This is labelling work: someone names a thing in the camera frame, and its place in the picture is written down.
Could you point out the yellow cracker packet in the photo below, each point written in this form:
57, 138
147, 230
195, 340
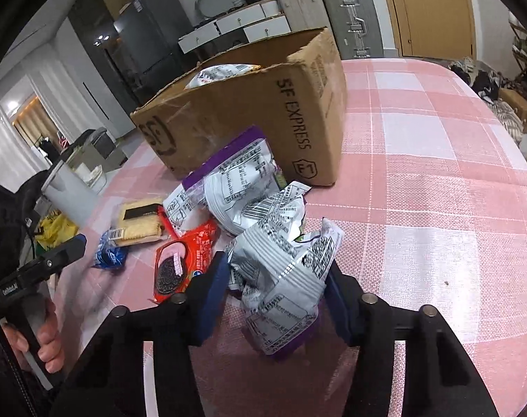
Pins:
137, 223

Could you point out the person's left hand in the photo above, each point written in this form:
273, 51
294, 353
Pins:
52, 343

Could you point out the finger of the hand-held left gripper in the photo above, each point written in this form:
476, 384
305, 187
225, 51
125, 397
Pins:
63, 252

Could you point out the pile of loose shoes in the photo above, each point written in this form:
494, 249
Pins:
485, 82

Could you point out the grey lidded bin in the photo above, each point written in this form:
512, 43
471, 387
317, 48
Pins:
102, 143

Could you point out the blue sandwich cookie packet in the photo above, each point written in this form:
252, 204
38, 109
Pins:
111, 254

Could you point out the small cardboard box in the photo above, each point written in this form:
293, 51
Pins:
517, 108

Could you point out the dark glass cabinet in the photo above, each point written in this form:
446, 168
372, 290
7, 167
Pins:
89, 39

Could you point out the wooden shoe rack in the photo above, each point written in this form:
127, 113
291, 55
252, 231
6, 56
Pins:
526, 47

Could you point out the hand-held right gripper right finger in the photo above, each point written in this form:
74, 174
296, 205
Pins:
339, 308

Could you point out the white orange noodle snack packet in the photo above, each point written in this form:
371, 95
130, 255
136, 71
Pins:
220, 73

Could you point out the brown cardboard box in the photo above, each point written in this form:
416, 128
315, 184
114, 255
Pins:
255, 108

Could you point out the dark grey fridge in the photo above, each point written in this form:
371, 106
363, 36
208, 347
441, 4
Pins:
150, 39

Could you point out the red sandwich cookie packet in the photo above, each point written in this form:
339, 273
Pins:
189, 252

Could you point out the silver suitcase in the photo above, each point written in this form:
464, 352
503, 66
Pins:
350, 17

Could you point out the small white snack packet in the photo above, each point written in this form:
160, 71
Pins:
178, 206

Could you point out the beige suitcase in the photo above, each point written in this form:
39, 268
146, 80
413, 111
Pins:
302, 6

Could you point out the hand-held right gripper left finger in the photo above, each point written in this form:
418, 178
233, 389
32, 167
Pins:
213, 295

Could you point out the white drawer desk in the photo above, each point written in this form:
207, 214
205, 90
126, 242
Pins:
233, 26

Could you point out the silver purple snack packet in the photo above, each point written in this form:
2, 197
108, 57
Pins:
241, 169
276, 208
285, 278

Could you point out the pink checked tablecloth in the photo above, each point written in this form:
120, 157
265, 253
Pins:
420, 182

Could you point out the tan wooden door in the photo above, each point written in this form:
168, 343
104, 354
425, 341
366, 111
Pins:
433, 13

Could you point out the yellow plastic bag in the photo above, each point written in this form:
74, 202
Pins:
57, 228

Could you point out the white kettle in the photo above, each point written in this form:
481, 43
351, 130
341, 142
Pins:
72, 195

